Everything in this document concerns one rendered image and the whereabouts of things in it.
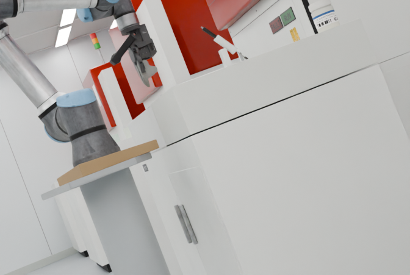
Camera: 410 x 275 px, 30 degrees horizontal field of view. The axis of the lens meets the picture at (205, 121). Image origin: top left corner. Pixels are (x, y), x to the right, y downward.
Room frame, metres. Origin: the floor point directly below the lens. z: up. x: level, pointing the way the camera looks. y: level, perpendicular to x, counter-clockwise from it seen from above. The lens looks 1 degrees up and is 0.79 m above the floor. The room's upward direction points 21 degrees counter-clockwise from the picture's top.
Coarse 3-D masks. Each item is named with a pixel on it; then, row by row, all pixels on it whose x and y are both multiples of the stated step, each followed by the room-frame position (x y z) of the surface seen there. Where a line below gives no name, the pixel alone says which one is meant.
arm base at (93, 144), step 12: (84, 132) 2.27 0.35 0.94; (96, 132) 2.28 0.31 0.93; (108, 132) 2.32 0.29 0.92; (72, 144) 2.30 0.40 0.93; (84, 144) 2.27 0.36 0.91; (96, 144) 2.26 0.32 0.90; (108, 144) 2.28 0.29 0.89; (72, 156) 2.31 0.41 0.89; (84, 156) 2.26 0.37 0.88; (96, 156) 2.25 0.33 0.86
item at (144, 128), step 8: (144, 112) 2.61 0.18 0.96; (152, 112) 2.49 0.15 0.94; (136, 120) 2.80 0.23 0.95; (144, 120) 2.66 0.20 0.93; (152, 120) 2.54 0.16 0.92; (136, 128) 2.86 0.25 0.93; (144, 128) 2.71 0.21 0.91; (152, 128) 2.59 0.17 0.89; (136, 136) 2.92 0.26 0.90; (144, 136) 2.77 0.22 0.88; (152, 136) 2.63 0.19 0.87; (160, 136) 2.50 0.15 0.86; (136, 144) 2.98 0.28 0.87; (160, 144) 2.55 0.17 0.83
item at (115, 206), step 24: (120, 168) 2.18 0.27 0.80; (48, 192) 2.30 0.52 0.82; (96, 192) 2.25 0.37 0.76; (120, 192) 2.25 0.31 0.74; (96, 216) 2.27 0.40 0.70; (120, 216) 2.25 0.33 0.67; (144, 216) 2.29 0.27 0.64; (120, 240) 2.25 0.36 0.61; (144, 240) 2.26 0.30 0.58; (120, 264) 2.25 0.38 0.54; (144, 264) 2.25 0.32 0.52
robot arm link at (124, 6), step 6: (120, 0) 2.60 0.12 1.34; (126, 0) 2.61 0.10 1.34; (114, 6) 2.58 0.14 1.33; (120, 6) 2.60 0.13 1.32; (126, 6) 2.60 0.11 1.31; (132, 6) 2.63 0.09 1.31; (114, 12) 2.60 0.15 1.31; (120, 12) 2.60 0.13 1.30; (126, 12) 2.60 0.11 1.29; (132, 12) 2.61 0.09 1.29
